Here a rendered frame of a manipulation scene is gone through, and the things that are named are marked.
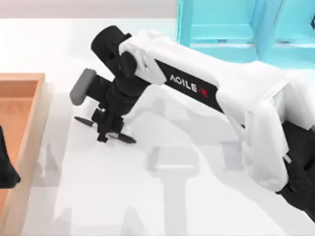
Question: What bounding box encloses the shallow salmon-coloured box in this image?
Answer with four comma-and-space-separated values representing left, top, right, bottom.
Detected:
0, 72, 46, 236

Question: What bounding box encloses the light blue rack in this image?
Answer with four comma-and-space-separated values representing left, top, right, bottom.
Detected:
176, 0, 315, 62

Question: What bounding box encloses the black pen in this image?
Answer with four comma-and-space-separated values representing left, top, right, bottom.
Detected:
74, 116, 137, 145

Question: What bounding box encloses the grey rounded camera box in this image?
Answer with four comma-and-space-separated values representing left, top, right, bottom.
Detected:
69, 68, 98, 107

